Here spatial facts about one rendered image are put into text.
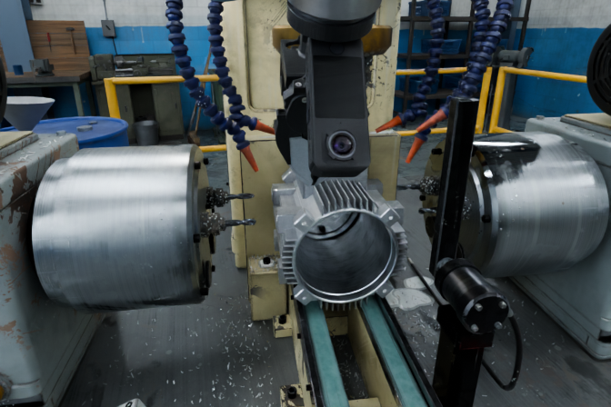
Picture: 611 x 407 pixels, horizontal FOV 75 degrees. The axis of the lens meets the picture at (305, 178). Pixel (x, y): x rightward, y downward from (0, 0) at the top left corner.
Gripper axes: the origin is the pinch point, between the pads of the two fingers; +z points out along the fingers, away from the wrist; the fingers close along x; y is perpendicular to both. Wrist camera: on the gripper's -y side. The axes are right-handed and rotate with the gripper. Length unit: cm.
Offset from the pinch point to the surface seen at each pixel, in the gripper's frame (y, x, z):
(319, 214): 2.7, -2.2, 10.8
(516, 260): -3.9, -32.1, 16.7
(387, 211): 2.1, -11.8, 10.1
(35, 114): 113, 97, 85
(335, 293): -3.7, -4.9, 23.6
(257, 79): 37.9, 4.9, 13.7
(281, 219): 4.2, 3.0, 13.5
